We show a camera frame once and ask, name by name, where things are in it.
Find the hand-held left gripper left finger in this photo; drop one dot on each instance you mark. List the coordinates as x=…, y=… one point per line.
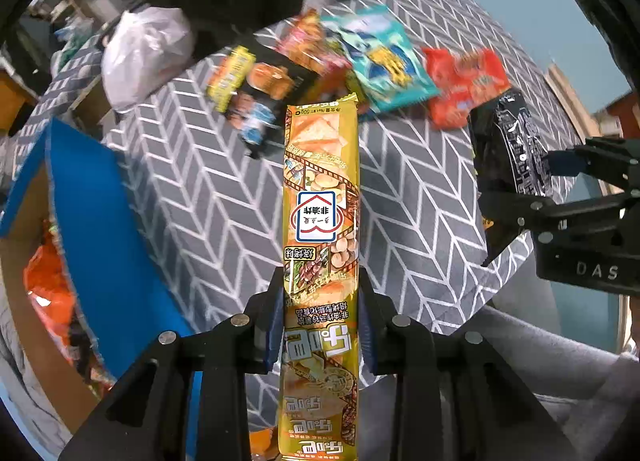
x=274, y=326

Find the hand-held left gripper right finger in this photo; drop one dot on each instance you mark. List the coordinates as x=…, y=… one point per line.
x=371, y=346

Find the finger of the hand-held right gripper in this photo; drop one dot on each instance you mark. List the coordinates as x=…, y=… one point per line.
x=575, y=162
x=560, y=211

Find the black silver snack packet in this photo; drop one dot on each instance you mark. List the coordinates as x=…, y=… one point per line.
x=510, y=141

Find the long yellow snack packet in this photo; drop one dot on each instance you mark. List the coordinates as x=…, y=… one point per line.
x=320, y=221

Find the red orange snack packet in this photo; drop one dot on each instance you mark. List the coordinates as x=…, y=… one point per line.
x=465, y=86

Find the blue cardboard box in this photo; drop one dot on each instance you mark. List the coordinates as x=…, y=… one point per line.
x=105, y=241

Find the teal snack packet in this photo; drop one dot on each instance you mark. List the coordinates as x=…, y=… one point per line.
x=385, y=61

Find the orange snack packet black top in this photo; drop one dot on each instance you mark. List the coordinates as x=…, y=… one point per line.
x=50, y=291

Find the black snack packet yellow label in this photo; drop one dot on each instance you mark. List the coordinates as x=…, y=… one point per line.
x=260, y=91

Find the red stick snack packet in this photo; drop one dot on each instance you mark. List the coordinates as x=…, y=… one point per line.
x=305, y=41

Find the person's leg in grey trousers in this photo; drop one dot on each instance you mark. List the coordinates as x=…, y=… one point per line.
x=560, y=381

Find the grey chevron tablecloth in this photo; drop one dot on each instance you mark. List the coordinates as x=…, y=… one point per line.
x=200, y=201

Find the white plastic bag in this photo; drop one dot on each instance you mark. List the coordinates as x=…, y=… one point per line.
x=145, y=51

